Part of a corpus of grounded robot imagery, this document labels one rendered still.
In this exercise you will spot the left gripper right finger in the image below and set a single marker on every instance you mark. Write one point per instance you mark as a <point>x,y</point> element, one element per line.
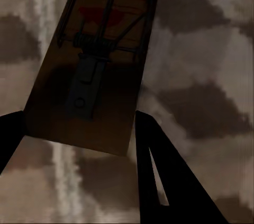
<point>189,203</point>

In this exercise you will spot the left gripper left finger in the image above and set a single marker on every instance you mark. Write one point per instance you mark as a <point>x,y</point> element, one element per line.
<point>10,136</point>

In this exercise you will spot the mousetrap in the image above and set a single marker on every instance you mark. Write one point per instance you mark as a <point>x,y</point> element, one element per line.
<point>87,88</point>

